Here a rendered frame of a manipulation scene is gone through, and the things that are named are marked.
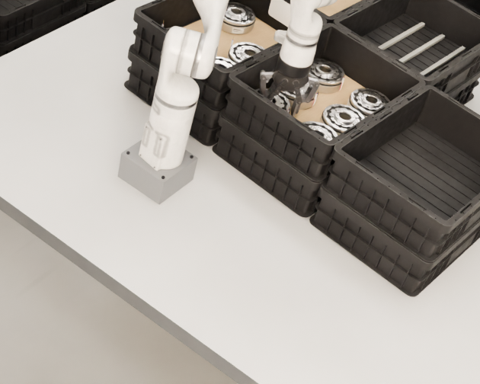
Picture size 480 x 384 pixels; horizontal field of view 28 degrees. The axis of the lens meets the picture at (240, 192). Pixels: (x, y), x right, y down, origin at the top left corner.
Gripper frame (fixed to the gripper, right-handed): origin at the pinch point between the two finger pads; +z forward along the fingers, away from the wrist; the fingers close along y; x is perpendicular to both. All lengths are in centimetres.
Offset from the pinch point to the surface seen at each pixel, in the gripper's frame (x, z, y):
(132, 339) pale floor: -3, 85, -23
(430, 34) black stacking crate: 44, 2, 48
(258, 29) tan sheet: 34.8, 2.2, -1.9
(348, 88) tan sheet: 13.9, 2.0, 19.1
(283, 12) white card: 34.9, -3.7, 3.4
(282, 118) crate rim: -13.0, -6.9, -2.8
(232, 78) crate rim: -2.2, -7.8, -13.3
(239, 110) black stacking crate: -4.6, -1.1, -10.4
